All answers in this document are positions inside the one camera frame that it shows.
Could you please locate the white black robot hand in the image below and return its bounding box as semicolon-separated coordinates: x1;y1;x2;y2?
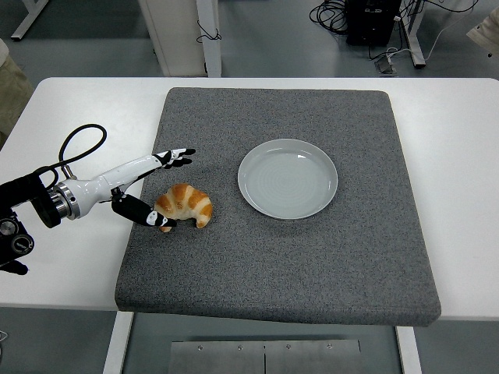
72;146;197;229

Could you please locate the golden croissant bread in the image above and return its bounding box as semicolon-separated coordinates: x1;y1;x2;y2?
154;182;214;234

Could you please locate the grey round plate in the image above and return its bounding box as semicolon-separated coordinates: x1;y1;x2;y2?
236;138;338;221

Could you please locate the person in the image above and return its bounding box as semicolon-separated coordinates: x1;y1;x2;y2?
466;5;499;58
0;37;34;151

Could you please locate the white table leg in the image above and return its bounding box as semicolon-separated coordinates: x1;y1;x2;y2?
395;326;423;374
102;311;135;374

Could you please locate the grey felt mat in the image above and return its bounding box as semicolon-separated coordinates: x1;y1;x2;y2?
114;86;442;327

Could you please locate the grey foot pedal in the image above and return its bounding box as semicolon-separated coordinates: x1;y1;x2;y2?
373;53;398;76

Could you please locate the black computer tower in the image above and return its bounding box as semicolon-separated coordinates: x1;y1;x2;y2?
345;0;402;44

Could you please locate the white desk leg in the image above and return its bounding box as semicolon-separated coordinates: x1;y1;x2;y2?
399;0;426;70

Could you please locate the thin black cable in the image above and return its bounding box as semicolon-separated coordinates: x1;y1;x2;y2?
196;19;222;44

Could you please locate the white desk foot frame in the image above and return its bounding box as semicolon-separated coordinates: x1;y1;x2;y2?
10;0;51;42

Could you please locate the black cable bundle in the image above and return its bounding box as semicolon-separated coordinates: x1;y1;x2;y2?
309;0;352;37

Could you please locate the white cable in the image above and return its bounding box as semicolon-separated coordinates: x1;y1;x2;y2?
384;0;480;63

